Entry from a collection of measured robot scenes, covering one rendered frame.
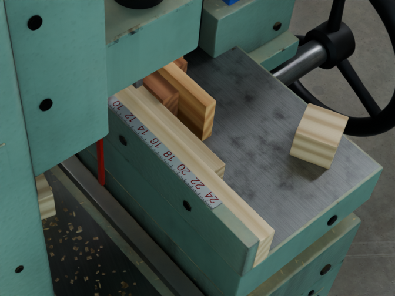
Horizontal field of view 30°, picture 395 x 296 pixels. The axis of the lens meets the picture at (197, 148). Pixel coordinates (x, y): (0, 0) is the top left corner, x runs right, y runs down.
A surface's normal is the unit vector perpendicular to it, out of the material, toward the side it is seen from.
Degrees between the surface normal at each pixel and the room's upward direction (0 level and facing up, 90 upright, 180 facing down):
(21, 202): 90
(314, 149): 90
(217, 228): 90
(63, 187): 0
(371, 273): 0
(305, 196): 0
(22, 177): 90
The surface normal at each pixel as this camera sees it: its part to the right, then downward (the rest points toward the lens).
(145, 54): 0.65, 0.62
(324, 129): 0.07, -0.61
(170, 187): -0.76, 0.48
